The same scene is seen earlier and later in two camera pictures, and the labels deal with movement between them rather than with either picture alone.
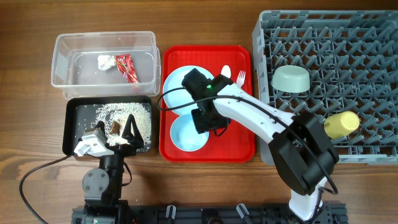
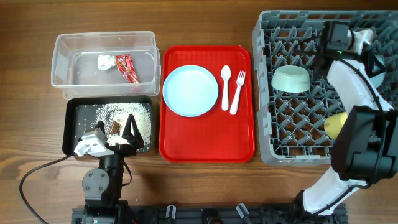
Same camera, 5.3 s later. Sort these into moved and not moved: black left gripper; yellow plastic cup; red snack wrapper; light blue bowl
Moved: light blue bowl
Not moved: yellow plastic cup; red snack wrapper; black left gripper
